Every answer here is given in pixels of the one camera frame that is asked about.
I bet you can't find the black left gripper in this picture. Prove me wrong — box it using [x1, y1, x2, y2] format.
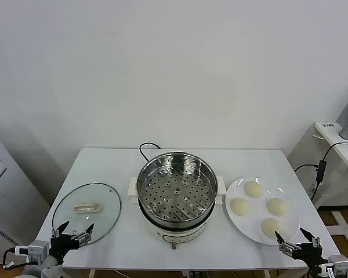
[49, 221, 95, 266]

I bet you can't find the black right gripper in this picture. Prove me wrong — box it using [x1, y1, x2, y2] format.
[275, 228, 328, 266]

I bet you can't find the glass lid with cream handle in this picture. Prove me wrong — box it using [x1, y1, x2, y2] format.
[51, 182, 122, 247]

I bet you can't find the white steamed baozi bun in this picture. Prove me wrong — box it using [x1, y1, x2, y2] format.
[243, 181, 264, 199]
[230, 197, 252, 217]
[260, 217, 285, 239]
[266, 197, 289, 217]

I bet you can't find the stainless steel steamer basket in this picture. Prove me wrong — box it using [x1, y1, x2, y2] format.
[136, 151, 219, 228]

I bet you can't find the white round plate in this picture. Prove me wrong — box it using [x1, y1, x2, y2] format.
[225, 176, 302, 246]

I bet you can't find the black power adapter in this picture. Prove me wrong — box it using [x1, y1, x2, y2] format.
[316, 160, 327, 183]

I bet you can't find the white cabinet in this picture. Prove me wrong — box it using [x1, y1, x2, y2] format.
[0, 127, 52, 266]

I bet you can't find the white electric cooker base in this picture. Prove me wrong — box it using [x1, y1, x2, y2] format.
[128, 175, 226, 250]

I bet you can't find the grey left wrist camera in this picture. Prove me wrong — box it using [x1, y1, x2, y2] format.
[14, 240, 50, 264]

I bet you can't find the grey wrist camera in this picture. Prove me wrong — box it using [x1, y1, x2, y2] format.
[14, 240, 50, 264]
[327, 254, 348, 275]

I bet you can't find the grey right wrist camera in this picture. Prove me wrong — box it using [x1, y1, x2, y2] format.
[327, 254, 348, 275]

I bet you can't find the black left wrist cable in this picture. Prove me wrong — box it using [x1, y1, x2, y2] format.
[3, 247, 28, 266]

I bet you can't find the black adapter cable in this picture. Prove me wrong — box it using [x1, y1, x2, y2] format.
[294, 140, 348, 203]

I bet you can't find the black cooker power cord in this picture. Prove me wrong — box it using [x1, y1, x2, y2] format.
[138, 141, 161, 163]

